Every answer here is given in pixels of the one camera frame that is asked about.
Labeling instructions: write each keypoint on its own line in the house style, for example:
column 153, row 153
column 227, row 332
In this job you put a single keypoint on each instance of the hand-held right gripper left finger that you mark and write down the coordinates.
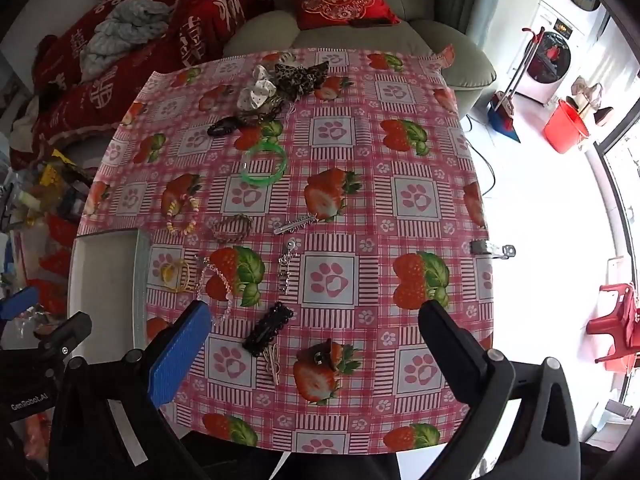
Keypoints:
column 180, row 355

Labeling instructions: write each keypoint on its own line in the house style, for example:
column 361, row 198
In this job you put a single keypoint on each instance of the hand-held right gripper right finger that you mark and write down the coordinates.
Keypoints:
column 445, row 340

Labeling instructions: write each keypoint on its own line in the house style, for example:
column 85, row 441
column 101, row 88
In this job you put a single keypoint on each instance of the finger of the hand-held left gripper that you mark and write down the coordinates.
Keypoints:
column 67, row 332
column 17, row 302

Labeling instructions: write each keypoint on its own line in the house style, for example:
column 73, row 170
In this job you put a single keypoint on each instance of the white tray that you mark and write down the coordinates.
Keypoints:
column 100, row 280

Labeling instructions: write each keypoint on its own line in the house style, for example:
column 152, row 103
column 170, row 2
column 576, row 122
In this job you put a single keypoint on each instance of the silver hairpin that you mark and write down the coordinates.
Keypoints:
column 272, row 362

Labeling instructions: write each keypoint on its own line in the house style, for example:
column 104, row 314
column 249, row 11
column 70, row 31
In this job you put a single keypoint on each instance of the green bangle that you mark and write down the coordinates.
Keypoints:
column 261, row 180

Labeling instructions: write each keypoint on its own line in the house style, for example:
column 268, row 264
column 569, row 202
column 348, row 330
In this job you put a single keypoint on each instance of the pile of red packets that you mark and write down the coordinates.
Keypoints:
column 55, row 265

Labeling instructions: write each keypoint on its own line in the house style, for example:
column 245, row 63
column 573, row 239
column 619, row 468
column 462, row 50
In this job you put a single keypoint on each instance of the black lace hair clip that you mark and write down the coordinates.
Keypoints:
column 267, row 330

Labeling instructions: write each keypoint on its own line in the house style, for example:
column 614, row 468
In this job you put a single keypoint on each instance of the metal table clamp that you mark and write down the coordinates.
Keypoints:
column 482, row 248

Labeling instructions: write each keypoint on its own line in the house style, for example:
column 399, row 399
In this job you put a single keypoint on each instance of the pile of cluttered boxes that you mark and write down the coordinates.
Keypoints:
column 50, row 185

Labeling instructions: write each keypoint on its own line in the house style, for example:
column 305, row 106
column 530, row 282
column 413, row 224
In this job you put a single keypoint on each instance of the strawberry printed pink tablecloth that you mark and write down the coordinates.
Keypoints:
column 365, row 200

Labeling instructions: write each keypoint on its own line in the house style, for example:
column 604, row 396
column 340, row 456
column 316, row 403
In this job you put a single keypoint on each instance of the silver hair clip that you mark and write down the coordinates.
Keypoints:
column 287, row 227

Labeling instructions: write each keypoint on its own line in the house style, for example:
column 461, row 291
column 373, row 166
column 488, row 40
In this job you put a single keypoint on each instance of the red plastic stool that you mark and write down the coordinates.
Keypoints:
column 615, row 310

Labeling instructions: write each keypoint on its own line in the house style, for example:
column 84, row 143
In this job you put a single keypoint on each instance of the blue dustpan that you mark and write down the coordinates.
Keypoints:
column 502, row 122

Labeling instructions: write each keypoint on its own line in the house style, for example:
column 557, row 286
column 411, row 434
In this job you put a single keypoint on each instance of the red bucket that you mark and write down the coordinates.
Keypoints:
column 562, row 130

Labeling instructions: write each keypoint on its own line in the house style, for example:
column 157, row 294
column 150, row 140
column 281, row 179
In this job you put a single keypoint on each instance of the white dotted scrunchie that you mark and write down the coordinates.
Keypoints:
column 255, row 92

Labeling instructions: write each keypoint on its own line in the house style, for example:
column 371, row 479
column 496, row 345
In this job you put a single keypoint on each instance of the pair of shoes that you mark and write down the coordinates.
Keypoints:
column 595, row 105

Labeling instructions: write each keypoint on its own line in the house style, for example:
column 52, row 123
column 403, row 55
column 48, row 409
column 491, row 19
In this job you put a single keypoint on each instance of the grey knitted cloth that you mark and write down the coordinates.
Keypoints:
column 120, row 30

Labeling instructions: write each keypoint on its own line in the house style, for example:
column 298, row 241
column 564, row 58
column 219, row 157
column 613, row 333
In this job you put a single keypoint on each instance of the red mop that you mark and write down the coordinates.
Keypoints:
column 525, row 55

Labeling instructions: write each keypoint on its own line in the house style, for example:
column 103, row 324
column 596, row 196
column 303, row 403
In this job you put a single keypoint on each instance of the leopard print scrunchie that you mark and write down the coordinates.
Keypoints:
column 295, row 80

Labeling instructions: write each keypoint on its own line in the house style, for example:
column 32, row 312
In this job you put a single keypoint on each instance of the white washing machine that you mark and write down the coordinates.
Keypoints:
column 550, row 60

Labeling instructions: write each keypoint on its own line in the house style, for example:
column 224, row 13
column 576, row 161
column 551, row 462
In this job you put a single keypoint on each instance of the grey-green sofa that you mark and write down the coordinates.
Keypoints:
column 415, row 25

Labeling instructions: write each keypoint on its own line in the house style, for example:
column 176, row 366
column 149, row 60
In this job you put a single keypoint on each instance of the red printed pillow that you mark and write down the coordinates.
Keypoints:
column 220, row 5

